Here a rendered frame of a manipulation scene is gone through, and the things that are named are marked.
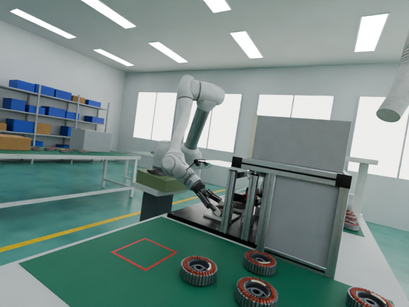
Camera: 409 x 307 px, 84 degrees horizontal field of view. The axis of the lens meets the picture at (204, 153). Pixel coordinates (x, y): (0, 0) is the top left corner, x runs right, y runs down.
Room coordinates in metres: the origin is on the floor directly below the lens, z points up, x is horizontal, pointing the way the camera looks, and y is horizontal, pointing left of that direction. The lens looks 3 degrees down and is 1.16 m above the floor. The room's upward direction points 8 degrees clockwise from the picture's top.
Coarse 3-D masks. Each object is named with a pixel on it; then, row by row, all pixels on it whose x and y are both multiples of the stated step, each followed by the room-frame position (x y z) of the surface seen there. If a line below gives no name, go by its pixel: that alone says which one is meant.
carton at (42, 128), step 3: (39, 123) 5.77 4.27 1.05; (42, 123) 5.83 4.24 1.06; (39, 126) 5.77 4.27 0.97; (42, 126) 5.83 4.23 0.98; (45, 126) 5.89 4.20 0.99; (48, 126) 5.96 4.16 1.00; (33, 129) 5.72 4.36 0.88; (39, 129) 5.78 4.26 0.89; (42, 129) 5.84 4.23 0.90; (45, 129) 5.90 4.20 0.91; (48, 129) 5.96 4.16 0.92; (39, 132) 5.79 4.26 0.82; (42, 132) 5.85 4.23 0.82; (45, 132) 5.91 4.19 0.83; (48, 132) 5.97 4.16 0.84
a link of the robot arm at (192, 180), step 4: (192, 176) 1.28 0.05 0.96; (196, 176) 1.29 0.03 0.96; (188, 180) 1.27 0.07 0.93; (192, 180) 1.27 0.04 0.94; (196, 180) 1.27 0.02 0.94; (200, 180) 1.31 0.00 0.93; (184, 184) 1.29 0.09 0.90; (188, 184) 1.27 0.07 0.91; (192, 184) 1.26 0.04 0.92; (192, 188) 1.28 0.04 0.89
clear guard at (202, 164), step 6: (198, 162) 1.14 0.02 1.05; (204, 162) 1.09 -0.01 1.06; (210, 162) 1.10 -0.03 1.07; (216, 162) 1.16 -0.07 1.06; (222, 162) 1.22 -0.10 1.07; (228, 162) 1.28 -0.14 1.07; (192, 168) 1.17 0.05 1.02; (198, 168) 1.23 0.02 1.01; (204, 168) 1.29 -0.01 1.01; (234, 168) 1.01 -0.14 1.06; (240, 168) 1.01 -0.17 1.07
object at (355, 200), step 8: (352, 160) 1.66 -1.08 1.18; (360, 160) 1.64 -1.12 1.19; (368, 160) 1.62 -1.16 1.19; (376, 160) 1.59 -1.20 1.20; (360, 168) 1.84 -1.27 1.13; (360, 176) 1.84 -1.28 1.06; (360, 184) 1.83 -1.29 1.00; (360, 192) 1.83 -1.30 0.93; (352, 200) 1.83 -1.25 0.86; (360, 200) 1.82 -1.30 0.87; (352, 208) 1.84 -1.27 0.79; (360, 208) 1.82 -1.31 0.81
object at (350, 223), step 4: (348, 212) 1.71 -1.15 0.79; (352, 212) 1.73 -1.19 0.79; (348, 216) 1.59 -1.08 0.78; (352, 216) 1.60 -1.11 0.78; (344, 220) 1.46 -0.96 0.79; (348, 220) 1.48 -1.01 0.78; (352, 220) 1.48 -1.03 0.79; (356, 220) 1.50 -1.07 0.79; (344, 224) 1.39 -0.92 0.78; (348, 224) 1.38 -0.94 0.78; (352, 224) 1.38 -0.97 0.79; (356, 224) 1.40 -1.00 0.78; (348, 228) 1.37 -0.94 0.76; (352, 228) 1.37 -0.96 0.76; (356, 228) 1.37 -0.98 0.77
